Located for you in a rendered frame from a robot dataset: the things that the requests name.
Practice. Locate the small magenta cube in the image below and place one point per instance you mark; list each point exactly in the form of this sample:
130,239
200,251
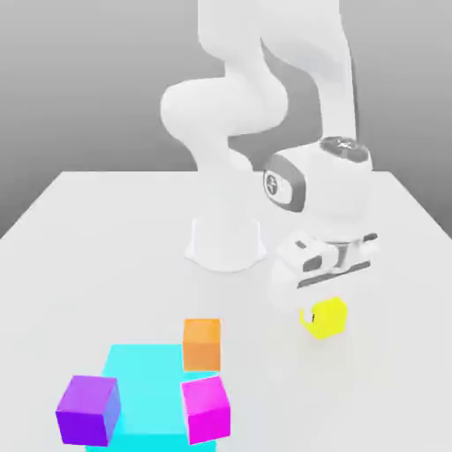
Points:
208,409

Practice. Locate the small orange cube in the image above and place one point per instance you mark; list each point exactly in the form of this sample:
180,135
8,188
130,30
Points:
202,344

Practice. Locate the small yellow cube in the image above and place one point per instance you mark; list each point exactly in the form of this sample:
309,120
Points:
326,319

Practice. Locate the large cyan box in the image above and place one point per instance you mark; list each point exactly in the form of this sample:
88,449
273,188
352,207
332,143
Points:
148,395

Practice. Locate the small purple cube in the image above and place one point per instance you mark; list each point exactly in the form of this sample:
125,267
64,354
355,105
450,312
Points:
86,411

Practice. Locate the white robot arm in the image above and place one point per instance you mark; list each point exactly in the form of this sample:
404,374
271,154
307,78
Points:
226,106

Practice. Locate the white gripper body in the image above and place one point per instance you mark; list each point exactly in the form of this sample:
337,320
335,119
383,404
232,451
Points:
286,284

